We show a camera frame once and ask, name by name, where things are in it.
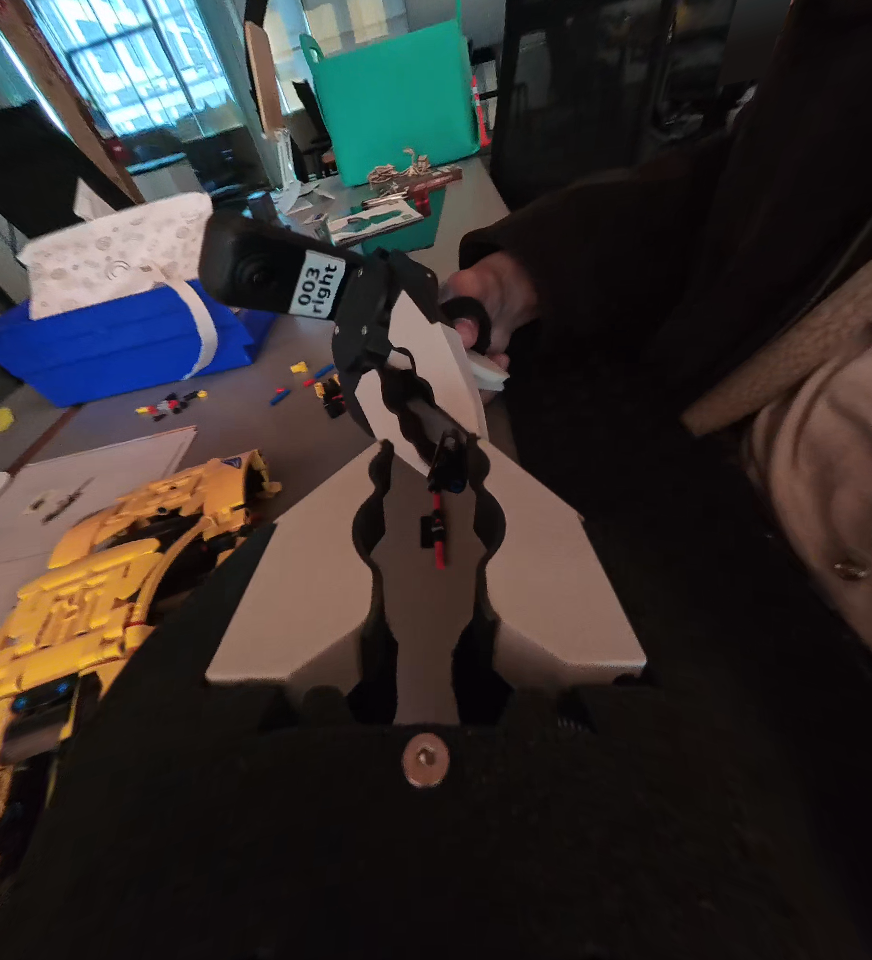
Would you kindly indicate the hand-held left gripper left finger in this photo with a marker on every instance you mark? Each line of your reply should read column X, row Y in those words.
column 293, row 600

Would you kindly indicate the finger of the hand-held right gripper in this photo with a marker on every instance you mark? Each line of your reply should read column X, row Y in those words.
column 443, row 360
column 387, row 409

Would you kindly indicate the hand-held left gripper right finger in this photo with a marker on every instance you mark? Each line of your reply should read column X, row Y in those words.
column 563, row 600

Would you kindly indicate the red brick pin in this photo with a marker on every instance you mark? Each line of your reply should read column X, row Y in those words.
column 438, row 551

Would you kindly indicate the person's right forearm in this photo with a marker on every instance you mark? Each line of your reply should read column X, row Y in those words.
column 616, row 247

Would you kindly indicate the person's right hand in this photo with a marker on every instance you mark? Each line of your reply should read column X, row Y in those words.
column 503, row 289

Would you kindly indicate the small black cube device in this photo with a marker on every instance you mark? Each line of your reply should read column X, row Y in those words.
column 262, row 204

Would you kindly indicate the white tape strip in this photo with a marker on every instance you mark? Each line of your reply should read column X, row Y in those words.
column 199, row 330

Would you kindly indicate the scattered small brick pins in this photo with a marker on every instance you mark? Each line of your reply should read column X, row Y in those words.
column 297, row 367

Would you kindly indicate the dark green cutting mat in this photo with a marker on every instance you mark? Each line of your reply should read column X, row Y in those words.
column 406, row 225

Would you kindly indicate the patterned white paper bag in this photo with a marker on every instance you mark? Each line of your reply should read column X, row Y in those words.
column 105, row 247

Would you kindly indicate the blue storage bin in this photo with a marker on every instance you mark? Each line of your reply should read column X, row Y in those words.
column 105, row 352

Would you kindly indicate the yellow brick toy car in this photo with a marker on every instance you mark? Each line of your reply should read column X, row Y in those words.
column 90, row 585

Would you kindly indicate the instruction booklet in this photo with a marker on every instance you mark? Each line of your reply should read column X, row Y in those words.
column 105, row 472

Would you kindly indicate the orange traffic cone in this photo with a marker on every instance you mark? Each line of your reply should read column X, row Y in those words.
column 481, row 112

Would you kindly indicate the black mesh chair back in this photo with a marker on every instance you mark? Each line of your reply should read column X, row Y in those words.
column 578, row 90

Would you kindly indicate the person's torso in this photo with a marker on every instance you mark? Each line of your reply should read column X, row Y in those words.
column 841, row 420

